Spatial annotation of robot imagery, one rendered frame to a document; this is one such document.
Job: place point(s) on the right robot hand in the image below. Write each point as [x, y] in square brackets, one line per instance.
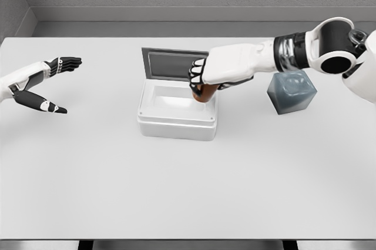
[226, 63]

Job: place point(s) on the grey translucent cube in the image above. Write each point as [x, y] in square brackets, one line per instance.
[290, 92]

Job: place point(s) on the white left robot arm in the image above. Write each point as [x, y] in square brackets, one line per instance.
[11, 80]

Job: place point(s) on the white open-lid box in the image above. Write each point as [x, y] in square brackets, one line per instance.
[176, 108]

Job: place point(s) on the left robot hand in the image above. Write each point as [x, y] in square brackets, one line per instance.
[35, 80]

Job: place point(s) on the brown cup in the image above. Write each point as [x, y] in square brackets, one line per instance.
[205, 93]

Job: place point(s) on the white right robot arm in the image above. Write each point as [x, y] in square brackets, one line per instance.
[320, 51]

